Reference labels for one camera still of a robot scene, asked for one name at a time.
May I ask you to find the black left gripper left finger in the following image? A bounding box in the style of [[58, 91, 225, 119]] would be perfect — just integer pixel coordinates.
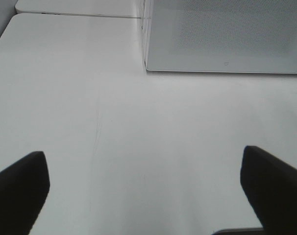
[[0, 151, 50, 235]]

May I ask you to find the white microwave oven body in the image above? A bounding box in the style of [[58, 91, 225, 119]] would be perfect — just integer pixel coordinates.
[[137, 0, 297, 74]]

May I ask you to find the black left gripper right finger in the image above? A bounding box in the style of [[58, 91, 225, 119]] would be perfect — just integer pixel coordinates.
[[240, 146, 297, 235]]

